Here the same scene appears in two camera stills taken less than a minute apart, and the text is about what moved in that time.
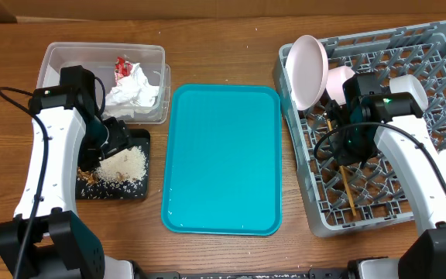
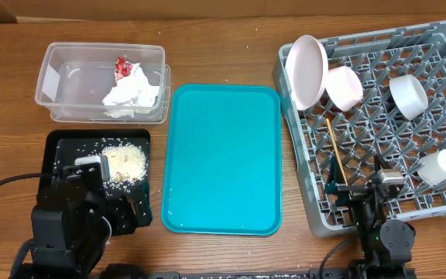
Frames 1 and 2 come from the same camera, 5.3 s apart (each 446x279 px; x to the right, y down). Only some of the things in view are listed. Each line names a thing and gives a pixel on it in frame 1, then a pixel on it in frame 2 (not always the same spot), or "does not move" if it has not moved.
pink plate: (307, 67) does not move
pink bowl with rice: (335, 79) does not move
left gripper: (121, 139) to (127, 221)
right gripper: (343, 145) to (351, 189)
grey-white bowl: (409, 84) does not move
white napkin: (131, 94) does not move
